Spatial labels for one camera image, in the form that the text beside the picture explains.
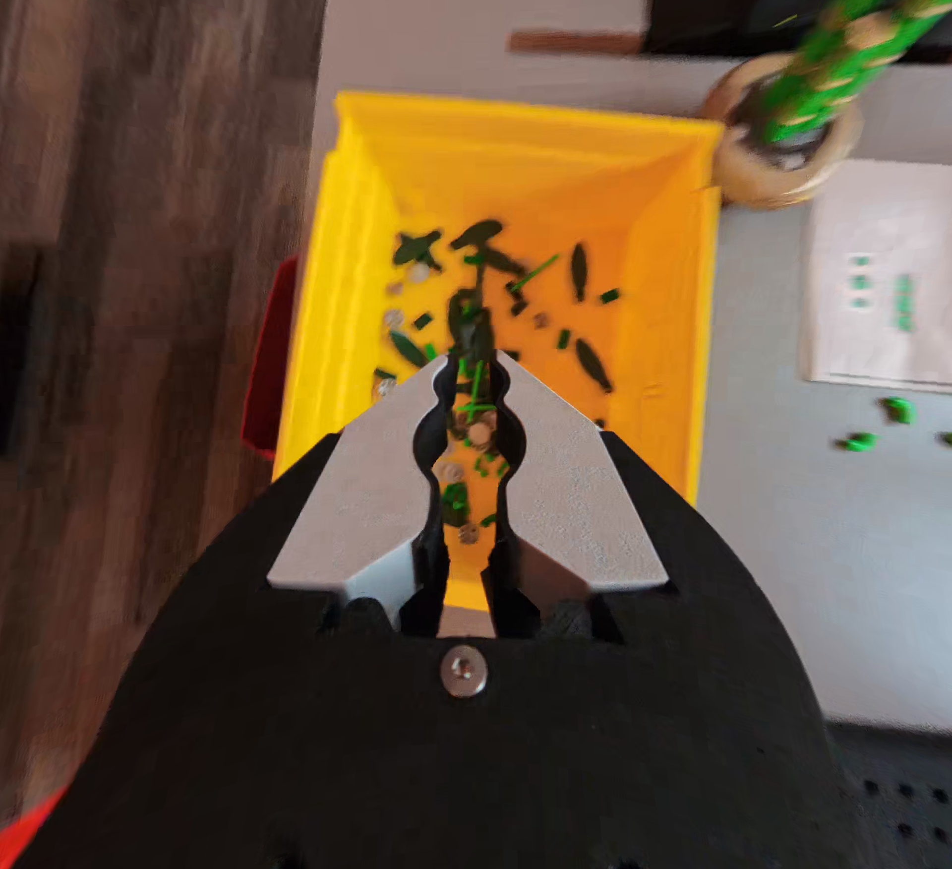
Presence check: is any green bamboo brick model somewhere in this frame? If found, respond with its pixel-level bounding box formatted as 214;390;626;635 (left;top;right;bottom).
699;0;952;208

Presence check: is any open building instruction booklet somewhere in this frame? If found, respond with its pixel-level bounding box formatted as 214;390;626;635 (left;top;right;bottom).
799;158;952;394

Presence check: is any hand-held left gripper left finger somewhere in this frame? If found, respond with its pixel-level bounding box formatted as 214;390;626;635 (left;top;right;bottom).
266;354;456;636

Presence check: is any pile of brick pieces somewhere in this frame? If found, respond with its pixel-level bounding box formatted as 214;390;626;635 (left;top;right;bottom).
372;218;622;546

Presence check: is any yellow plastic bin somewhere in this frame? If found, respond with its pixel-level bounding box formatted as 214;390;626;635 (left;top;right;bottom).
271;90;726;613

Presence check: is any red plastic bin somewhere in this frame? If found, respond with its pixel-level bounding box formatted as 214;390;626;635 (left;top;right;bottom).
241;255;298;461

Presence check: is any orange traffic cone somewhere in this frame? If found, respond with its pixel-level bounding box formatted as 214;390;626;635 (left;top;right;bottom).
0;783;71;859

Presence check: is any black perforated panel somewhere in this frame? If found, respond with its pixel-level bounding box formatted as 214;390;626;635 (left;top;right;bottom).
826;720;952;869

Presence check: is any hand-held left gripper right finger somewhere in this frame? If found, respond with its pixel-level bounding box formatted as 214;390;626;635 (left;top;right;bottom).
482;348;670;636

